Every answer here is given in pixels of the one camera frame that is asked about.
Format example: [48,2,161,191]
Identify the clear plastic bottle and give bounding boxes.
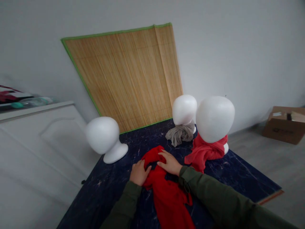
[10,96,55,109]

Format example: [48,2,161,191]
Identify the dark blue marbled table mat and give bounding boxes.
[56,118,284,229]

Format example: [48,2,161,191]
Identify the red scarf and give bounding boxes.
[141,145,196,229]

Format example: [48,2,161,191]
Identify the person's right hand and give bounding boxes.
[157,149,183,177]

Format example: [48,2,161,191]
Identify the cardboard box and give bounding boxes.
[262,106,305,145]

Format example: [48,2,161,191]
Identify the coral pink scarf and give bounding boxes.
[184,135,228,174]

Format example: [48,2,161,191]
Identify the person's left hand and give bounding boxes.
[131,159,152,186]

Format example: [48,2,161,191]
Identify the bamboo mat with green border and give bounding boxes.
[61,23,184,134]

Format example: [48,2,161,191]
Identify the red and white patterned cloth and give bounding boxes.
[0,85,33,104]

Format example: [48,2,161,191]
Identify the grey scarf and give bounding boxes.
[165,122,196,148]

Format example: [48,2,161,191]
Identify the white foam mannequin head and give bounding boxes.
[172,94,198,134]
[196,95,236,154]
[85,116,129,164]

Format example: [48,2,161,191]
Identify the white cabinet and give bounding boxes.
[0,101,100,229]

